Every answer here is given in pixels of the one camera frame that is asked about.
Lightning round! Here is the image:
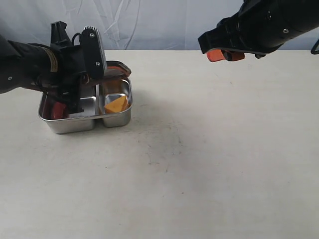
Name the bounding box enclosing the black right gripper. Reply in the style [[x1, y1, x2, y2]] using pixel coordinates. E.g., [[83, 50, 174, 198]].
[[198, 0, 319, 62]]

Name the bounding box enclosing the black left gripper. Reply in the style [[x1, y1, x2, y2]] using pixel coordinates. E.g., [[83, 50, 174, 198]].
[[0, 21, 86, 114]]

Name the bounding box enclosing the red toy sausage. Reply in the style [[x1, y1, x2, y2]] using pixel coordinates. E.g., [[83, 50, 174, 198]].
[[51, 102, 66, 120]]

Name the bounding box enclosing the steel two-compartment lunch box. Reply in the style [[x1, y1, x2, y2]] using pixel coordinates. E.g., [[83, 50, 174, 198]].
[[37, 59, 133, 134]]

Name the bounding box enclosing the dark transparent lunch box lid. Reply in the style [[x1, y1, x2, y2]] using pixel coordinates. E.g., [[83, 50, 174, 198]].
[[26, 61, 132, 91]]

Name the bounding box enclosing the yellow toy cheese wedge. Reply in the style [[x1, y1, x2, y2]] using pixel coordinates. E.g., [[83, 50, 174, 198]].
[[104, 96, 129, 114]]

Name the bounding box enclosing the wrinkled blue-grey backdrop cloth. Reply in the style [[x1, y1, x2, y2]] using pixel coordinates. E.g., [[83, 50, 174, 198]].
[[0, 0, 319, 51]]

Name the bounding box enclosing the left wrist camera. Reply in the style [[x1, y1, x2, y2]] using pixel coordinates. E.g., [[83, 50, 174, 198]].
[[80, 26, 107, 79]]

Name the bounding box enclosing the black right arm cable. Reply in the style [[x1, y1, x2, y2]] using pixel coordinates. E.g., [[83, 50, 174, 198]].
[[310, 37, 319, 55]]

